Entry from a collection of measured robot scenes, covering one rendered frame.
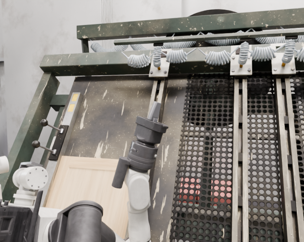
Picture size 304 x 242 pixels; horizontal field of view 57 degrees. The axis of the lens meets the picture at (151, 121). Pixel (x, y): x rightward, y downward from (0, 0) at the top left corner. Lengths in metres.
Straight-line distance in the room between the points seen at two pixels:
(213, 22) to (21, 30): 4.18
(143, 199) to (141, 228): 0.11
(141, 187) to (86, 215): 0.20
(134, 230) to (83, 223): 0.25
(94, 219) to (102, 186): 0.60
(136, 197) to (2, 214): 0.37
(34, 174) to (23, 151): 0.79
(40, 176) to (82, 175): 0.56
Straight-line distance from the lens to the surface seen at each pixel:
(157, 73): 1.48
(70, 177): 1.45
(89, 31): 2.23
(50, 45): 5.19
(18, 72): 5.58
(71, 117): 1.59
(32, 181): 0.89
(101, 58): 1.68
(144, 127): 0.87
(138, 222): 0.95
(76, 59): 1.76
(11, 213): 0.76
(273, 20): 1.99
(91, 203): 0.79
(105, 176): 1.37
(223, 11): 2.05
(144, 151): 0.85
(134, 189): 0.87
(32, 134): 1.72
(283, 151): 1.27
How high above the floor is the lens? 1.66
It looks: 5 degrees down
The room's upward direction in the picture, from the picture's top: straight up
